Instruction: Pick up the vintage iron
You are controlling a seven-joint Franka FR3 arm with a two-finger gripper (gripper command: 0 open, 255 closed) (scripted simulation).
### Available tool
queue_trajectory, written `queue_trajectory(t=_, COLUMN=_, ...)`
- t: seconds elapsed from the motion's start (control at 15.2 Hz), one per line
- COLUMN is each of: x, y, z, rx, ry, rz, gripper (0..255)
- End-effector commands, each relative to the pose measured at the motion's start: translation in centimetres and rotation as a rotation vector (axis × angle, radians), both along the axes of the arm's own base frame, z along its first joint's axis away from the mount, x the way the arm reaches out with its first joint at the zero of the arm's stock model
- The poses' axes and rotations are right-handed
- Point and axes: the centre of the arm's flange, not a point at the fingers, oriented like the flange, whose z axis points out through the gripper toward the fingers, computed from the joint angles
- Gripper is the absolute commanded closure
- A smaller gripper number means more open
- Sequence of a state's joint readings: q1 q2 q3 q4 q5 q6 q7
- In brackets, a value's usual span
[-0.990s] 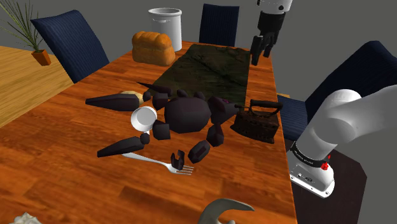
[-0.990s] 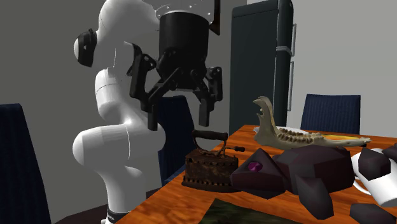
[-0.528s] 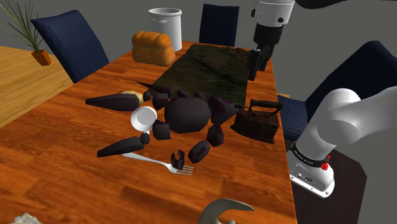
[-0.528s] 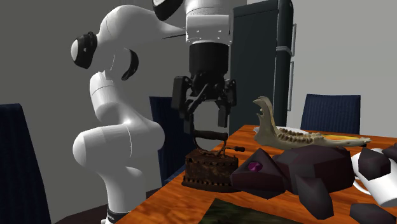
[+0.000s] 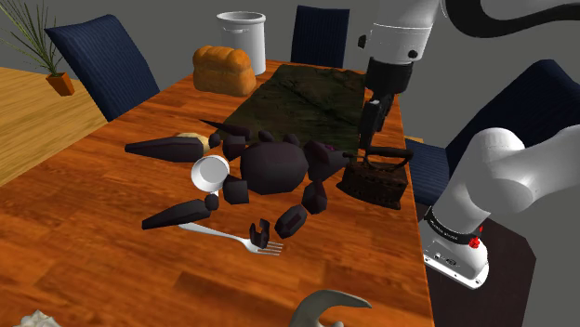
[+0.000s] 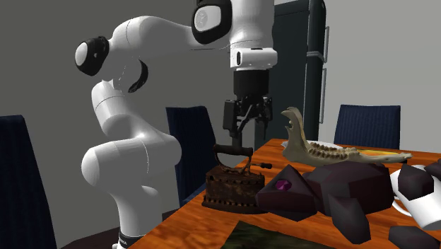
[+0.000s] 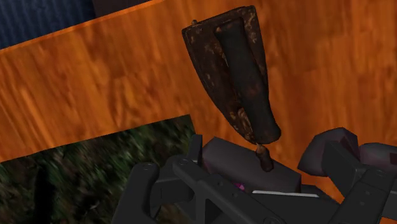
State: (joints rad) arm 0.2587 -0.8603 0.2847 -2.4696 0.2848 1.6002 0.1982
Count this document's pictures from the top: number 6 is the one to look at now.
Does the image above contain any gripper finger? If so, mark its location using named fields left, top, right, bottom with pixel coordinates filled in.
left=223, top=99, right=256, bottom=148
left=255, top=96, right=274, bottom=139

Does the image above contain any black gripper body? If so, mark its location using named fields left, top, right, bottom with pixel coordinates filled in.
left=233, top=69, right=270, bottom=105

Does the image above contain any dark blue chair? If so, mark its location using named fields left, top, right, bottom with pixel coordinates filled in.
left=165, top=105, right=222, bottom=208
left=0, top=115, right=58, bottom=249
left=333, top=104, right=402, bottom=151

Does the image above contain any pale animal jawbone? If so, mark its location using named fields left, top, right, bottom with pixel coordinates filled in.
left=281, top=106, right=413, bottom=165

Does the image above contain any dark refrigerator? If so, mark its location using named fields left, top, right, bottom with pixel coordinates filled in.
left=254, top=0, right=331, bottom=150

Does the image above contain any rusty antique flat iron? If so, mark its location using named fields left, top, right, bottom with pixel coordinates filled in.
left=201, top=144, right=273, bottom=215

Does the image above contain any dark purple turtle figure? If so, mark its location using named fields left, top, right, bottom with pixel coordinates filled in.
left=254, top=158, right=441, bottom=249

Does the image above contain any yellow flat object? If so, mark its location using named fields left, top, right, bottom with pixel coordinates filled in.
left=356, top=148, right=403, bottom=158

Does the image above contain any orange wooden table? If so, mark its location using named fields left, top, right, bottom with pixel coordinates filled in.
left=129, top=137, right=441, bottom=249

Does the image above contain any dark green mat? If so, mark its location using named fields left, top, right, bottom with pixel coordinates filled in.
left=220, top=220, right=336, bottom=249

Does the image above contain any white mug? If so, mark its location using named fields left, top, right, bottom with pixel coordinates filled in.
left=390, top=164, right=441, bottom=231

